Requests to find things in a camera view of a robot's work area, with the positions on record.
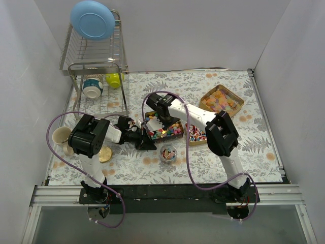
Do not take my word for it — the tin of star candies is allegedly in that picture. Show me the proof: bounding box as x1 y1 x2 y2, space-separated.
145 111 184 143

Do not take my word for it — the clear glass bowl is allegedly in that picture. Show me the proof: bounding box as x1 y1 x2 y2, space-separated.
160 145 177 164

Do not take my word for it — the tin of lollipops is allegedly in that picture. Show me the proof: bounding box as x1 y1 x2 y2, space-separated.
184 123 207 146

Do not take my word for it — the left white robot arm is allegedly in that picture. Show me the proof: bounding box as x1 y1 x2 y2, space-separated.
68 114 157 203

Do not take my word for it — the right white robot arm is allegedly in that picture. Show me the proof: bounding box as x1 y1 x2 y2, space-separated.
141 91 253 202

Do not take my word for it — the floral table mat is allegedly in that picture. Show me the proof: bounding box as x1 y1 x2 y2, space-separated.
47 70 284 185

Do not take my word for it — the gold round lid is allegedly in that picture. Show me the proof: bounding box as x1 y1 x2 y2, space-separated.
99 146 112 163

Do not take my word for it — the yellow-green bowl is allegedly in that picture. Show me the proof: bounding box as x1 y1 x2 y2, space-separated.
105 73 124 88

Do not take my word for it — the teal and white bowl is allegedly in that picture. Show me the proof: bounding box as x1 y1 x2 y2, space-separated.
82 77 104 99

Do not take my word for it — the patterned small bowl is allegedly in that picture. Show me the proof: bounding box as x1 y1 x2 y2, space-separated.
85 67 98 79

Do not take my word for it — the beige paper cup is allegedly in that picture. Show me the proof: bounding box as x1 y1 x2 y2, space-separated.
52 127 74 157

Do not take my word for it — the metal dish rack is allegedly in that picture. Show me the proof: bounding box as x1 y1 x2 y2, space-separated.
59 10 129 118

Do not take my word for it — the blue plate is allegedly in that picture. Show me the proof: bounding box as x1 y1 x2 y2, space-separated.
70 1 115 40

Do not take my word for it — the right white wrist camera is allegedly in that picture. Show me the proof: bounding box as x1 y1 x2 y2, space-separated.
146 117 164 132

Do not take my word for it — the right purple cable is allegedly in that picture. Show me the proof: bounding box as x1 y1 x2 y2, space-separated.
141 90 258 221

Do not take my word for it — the purple cable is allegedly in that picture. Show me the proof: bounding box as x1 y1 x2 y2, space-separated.
46 111 133 228
141 90 258 221

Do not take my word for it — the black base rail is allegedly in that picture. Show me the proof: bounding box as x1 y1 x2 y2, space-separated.
79 181 260 215

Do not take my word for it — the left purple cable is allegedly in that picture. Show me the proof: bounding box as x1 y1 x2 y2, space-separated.
46 111 133 228

